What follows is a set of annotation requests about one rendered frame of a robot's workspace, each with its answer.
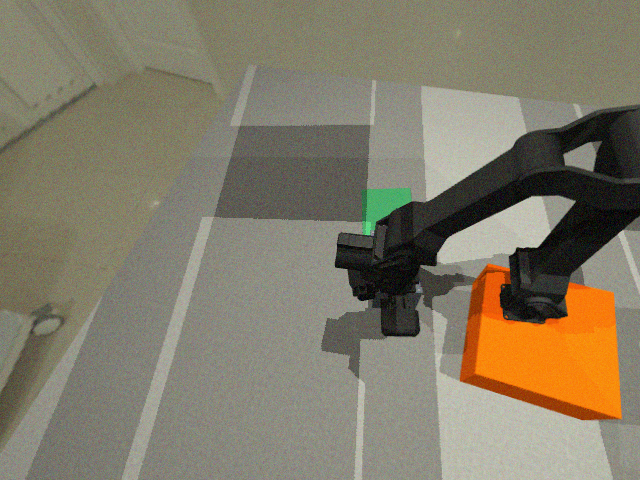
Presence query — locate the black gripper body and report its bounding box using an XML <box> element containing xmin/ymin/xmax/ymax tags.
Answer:
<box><xmin>381</xmin><ymin>271</ymin><xmax>420</xmax><ymax>337</ymax></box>

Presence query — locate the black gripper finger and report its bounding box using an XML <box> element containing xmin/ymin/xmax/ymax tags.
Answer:
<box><xmin>380</xmin><ymin>299</ymin><xmax>415</xmax><ymax>311</ymax></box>

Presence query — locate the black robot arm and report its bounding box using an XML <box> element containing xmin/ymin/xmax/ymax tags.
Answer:
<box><xmin>335</xmin><ymin>104</ymin><xmax>640</xmax><ymax>325</ymax></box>

